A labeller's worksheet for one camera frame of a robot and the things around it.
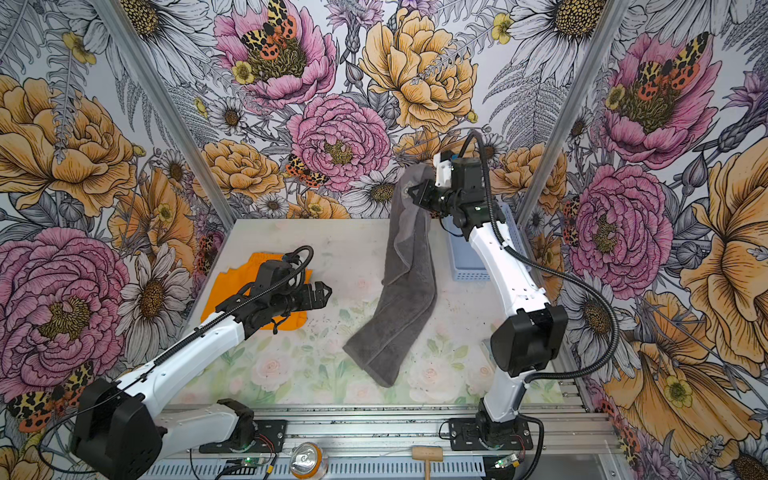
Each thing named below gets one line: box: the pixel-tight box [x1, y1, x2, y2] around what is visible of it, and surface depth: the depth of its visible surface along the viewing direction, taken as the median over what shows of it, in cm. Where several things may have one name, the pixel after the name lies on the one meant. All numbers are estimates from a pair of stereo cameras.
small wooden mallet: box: [411, 445, 443, 480], surface depth 72 cm
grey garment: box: [344, 163, 436, 387], surface depth 91 cm
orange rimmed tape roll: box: [290, 441, 329, 480], surface depth 63 cm
